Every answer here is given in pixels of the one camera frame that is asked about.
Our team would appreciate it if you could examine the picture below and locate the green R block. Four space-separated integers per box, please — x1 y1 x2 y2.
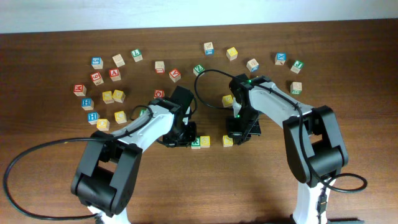
191 137 201 149

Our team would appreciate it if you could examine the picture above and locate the yellow S block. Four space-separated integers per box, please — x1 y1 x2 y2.
200 136 211 147
223 135 234 147

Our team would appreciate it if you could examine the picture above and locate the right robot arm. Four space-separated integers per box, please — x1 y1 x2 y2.
226 74 348 223

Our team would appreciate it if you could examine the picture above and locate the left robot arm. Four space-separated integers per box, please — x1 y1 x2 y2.
71 86 197 223

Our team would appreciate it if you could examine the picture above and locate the yellow E block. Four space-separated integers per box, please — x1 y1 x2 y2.
222 95 233 108

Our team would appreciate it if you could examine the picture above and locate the red O block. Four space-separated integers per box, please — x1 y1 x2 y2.
154 90 165 98

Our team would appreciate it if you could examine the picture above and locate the tilted red A block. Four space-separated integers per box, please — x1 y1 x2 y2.
169 68 182 83

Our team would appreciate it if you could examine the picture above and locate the yellow C block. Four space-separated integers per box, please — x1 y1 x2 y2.
114 111 127 124

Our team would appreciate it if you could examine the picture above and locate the wooden block blue side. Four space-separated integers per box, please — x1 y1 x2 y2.
246 58 259 72

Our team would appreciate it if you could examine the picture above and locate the green Z block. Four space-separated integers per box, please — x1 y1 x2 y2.
193 64 205 76

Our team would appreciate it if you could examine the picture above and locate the wooden block green edge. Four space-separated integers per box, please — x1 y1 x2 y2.
290 82 302 95

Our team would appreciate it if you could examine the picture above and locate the wooden block red edge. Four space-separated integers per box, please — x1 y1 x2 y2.
155 61 165 73

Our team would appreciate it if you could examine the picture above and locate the yellow G block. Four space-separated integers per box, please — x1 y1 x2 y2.
112 90 126 103

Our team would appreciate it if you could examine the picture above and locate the top yellow block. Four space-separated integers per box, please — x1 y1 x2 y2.
226 47 238 61

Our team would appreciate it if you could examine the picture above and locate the yellow Q block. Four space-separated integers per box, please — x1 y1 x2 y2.
96 119 110 131

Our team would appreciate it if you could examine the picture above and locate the blue X block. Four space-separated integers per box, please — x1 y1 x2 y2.
274 52 287 65

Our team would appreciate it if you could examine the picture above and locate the wooden block blue edge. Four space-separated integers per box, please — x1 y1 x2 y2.
203 42 214 55

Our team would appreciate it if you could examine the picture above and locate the yellow O block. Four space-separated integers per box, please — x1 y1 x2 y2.
102 91 114 104

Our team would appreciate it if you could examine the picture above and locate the green J block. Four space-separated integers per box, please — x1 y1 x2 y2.
290 60 304 74

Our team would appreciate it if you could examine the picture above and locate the lower blue H block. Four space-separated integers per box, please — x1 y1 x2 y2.
87 112 100 125

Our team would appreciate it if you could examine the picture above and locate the blue h block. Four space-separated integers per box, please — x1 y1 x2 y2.
81 98 94 111
87 112 100 125

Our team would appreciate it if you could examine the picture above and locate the green L block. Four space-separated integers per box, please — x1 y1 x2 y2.
131 49 143 62

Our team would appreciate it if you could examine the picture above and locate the plain wooden block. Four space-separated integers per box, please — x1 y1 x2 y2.
112 54 125 68

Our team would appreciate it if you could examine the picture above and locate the upper blue H block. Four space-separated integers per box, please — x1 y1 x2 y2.
81 98 94 111

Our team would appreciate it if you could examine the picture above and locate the red 9 block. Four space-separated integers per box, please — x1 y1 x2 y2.
90 72 104 86

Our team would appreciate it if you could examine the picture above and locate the red M block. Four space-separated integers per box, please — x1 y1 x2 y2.
73 85 87 96

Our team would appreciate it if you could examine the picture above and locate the blue G block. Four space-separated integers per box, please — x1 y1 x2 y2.
91 57 103 70

